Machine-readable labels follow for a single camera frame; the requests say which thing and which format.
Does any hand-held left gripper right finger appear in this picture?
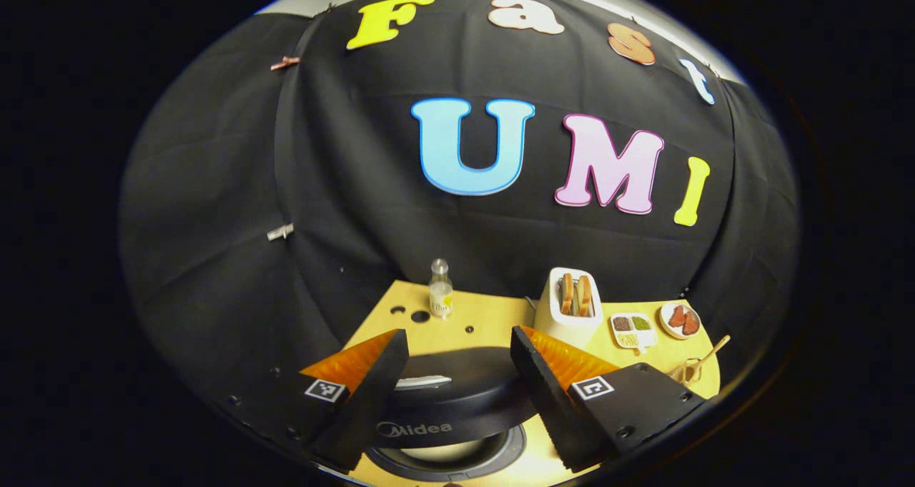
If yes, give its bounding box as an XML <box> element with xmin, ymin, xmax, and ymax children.
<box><xmin>510</xmin><ymin>325</ymin><xmax>707</xmax><ymax>473</ymax></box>

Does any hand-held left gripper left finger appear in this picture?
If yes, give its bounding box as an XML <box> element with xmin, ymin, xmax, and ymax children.
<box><xmin>214</xmin><ymin>328</ymin><xmax>410</xmax><ymax>473</ymax></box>

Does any dark rice cooker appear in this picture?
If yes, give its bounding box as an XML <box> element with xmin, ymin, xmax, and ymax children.
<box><xmin>361</xmin><ymin>346</ymin><xmax>544</xmax><ymax>484</ymax></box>

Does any wooden spoon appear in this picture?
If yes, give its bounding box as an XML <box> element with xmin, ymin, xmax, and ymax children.
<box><xmin>676</xmin><ymin>335</ymin><xmax>731</xmax><ymax>384</ymax></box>

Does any wire chopstick holder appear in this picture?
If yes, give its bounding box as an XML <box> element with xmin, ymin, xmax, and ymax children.
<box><xmin>668</xmin><ymin>357</ymin><xmax>705</xmax><ymax>388</ymax></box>

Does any white toaster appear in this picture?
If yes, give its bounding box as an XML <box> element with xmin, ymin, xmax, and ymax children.
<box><xmin>533</xmin><ymin>267</ymin><xmax>605</xmax><ymax>350</ymax></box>

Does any white divided dish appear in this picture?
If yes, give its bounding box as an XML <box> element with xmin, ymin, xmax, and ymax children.
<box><xmin>610</xmin><ymin>312</ymin><xmax>657</xmax><ymax>354</ymax></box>

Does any small clear bottle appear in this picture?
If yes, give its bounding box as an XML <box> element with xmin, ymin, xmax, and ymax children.
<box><xmin>428</xmin><ymin>258</ymin><xmax>454</xmax><ymax>320</ymax></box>

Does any white round plate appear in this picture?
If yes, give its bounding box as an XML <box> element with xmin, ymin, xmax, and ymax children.
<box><xmin>659</xmin><ymin>300</ymin><xmax>702</xmax><ymax>340</ymax></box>

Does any black backdrop cloth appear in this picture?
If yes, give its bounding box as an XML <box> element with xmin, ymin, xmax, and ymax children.
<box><xmin>120</xmin><ymin>0</ymin><xmax>800</xmax><ymax>416</ymax></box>

